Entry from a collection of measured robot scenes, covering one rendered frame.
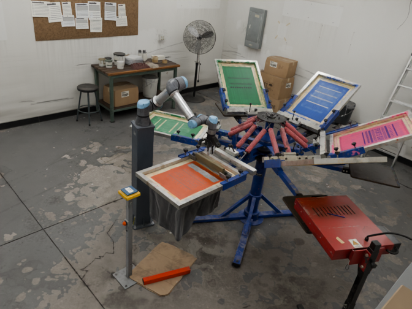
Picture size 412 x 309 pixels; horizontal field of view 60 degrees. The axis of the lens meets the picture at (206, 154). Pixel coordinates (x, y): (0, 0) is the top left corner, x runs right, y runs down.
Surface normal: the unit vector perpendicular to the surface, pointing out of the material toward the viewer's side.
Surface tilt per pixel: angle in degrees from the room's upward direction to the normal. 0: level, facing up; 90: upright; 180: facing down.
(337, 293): 0
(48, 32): 90
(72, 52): 90
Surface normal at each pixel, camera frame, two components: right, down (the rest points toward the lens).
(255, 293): 0.11, -0.87
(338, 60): -0.72, 0.26
